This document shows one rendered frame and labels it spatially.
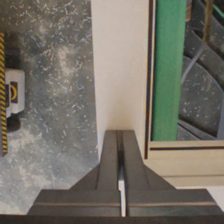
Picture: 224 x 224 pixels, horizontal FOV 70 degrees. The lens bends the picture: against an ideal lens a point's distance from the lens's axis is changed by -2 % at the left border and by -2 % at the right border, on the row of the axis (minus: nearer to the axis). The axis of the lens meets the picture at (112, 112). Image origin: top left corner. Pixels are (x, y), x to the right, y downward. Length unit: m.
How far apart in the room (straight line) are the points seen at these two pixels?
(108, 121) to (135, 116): 0.03
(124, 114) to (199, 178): 0.12
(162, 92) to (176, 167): 0.10
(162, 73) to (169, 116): 0.06
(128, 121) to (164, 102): 0.09
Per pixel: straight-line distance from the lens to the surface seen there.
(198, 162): 0.25
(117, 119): 0.15
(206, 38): 0.93
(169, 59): 0.23
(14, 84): 1.13
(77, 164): 1.33
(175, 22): 0.23
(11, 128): 1.21
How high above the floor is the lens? 1.08
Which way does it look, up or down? 74 degrees down
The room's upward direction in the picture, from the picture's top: 175 degrees counter-clockwise
